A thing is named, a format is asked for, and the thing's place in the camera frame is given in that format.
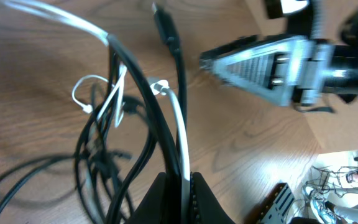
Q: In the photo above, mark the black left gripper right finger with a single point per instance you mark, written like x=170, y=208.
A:
x=204, y=206

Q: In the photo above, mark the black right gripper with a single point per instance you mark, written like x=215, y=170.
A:
x=271, y=68

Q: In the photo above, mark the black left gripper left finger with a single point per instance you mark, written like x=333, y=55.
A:
x=152, y=208

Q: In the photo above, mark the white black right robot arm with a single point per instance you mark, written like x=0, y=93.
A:
x=308, y=22

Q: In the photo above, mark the person legs with sneakers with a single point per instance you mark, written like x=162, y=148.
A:
x=327, y=211

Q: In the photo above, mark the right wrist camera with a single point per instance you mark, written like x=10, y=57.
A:
x=280, y=8

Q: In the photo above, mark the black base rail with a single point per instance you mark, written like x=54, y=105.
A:
x=274, y=208

